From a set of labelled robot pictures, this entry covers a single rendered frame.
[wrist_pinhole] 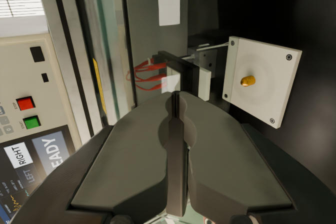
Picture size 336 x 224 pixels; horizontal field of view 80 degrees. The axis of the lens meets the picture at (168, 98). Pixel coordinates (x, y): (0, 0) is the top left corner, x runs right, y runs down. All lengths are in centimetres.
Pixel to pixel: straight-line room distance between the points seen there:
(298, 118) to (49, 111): 45
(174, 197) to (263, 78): 31
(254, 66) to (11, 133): 46
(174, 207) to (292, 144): 31
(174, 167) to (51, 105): 31
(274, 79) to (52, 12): 38
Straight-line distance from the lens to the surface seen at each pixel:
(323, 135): 42
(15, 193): 53
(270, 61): 41
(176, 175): 16
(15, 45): 39
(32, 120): 43
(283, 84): 41
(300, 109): 42
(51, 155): 48
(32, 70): 40
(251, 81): 43
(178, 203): 19
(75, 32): 36
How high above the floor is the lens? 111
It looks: 25 degrees down
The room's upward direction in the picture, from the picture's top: 106 degrees counter-clockwise
